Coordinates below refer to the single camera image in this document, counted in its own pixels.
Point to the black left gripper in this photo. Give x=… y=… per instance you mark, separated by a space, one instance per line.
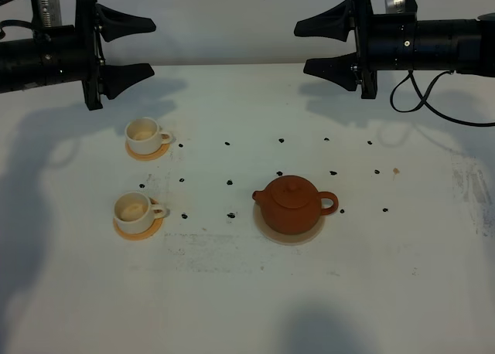
x=70 y=53

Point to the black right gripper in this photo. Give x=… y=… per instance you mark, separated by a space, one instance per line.
x=383 y=42

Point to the brown clay teapot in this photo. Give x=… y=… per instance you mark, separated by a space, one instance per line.
x=291 y=205

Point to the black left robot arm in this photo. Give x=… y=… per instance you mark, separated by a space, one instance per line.
x=21 y=67

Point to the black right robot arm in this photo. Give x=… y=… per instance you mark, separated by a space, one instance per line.
x=465 y=46

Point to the beige round teapot coaster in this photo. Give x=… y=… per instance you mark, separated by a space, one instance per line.
x=282 y=239

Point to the far white teacup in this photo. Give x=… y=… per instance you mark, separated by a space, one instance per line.
x=144 y=136

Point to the white teacup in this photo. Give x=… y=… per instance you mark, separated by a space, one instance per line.
x=134 y=212
x=144 y=136

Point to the far orange coaster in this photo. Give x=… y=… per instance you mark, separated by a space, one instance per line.
x=149 y=157

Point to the orange coaster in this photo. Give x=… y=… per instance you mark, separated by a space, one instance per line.
x=150 y=232
x=149 y=157

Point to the near white teacup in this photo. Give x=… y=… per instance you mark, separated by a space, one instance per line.
x=134 y=212

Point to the near orange coaster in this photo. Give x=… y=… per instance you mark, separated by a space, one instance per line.
x=150 y=232

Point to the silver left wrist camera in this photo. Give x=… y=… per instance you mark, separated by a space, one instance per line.
x=46 y=13

